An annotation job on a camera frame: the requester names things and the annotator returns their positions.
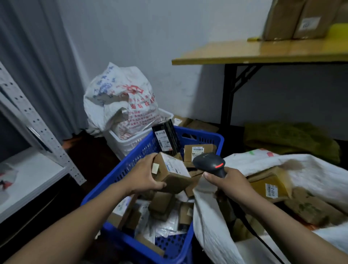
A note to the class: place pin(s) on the person's right thumb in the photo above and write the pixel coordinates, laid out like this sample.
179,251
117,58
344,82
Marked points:
210,177

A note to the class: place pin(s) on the person's right hand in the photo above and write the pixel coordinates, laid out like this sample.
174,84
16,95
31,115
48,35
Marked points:
233,187

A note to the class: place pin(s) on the small labelled cardboard box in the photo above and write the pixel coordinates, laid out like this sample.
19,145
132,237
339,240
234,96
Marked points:
174,174

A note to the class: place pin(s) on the brown box with white label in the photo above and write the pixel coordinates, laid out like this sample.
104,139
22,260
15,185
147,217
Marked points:
198,151

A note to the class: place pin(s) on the yellow taped cardboard parcel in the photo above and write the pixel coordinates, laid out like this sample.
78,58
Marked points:
272,186

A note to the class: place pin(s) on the large plain white woven sack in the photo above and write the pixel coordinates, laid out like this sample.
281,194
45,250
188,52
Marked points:
212,225

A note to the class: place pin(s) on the blue plastic basket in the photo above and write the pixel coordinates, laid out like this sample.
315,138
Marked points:
130,163

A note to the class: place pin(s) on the bright yellow sheet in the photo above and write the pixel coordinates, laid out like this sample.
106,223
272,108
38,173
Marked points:
338,31

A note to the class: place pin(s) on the plain large cardboard box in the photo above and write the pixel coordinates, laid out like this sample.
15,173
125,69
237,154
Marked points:
281,19

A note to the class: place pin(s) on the large cardboard box with label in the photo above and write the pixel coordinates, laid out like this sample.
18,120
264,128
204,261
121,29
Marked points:
315,16

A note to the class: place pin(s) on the green folded blanket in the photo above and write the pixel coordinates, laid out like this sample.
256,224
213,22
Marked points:
291,138

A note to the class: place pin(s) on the person's left hand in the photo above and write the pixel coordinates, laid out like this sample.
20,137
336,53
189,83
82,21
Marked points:
138,176

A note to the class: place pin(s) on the black wrapped parcel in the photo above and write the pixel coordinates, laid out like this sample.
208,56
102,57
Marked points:
165,138

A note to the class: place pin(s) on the person's right forearm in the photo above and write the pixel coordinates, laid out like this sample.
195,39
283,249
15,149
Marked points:
293,236

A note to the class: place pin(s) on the pile of mixed parcels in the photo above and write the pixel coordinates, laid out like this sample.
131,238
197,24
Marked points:
163,212

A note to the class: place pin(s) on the brown parcel with green print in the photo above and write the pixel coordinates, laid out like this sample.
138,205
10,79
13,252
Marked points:
312,208

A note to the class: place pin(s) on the white printed woven sack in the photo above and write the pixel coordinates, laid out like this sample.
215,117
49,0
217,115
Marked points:
119,95

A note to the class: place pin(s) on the black barcode scanner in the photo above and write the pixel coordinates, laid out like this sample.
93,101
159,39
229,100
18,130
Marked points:
208,162

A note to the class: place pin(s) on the black metal table legs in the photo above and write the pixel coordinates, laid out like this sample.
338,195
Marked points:
229,92

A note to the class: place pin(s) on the flat cardboard box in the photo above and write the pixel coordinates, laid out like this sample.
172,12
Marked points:
202,126
180,121

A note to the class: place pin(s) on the yellow wooden table top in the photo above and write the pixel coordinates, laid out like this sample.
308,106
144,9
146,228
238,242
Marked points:
258,53

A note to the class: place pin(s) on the white plastic basket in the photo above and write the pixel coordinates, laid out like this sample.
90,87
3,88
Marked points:
127,142

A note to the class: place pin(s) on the white perforated metal shelf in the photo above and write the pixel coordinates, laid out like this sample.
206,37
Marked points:
32,174

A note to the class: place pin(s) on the white plastic bag with red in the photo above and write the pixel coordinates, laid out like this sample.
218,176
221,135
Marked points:
6,179

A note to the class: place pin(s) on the grey curtain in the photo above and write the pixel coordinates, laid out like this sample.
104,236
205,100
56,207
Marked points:
40,54

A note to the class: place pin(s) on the person's left forearm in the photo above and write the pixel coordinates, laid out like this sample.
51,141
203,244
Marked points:
73,225

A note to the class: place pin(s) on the person's left thumb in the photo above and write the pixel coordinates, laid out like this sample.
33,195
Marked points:
159,186

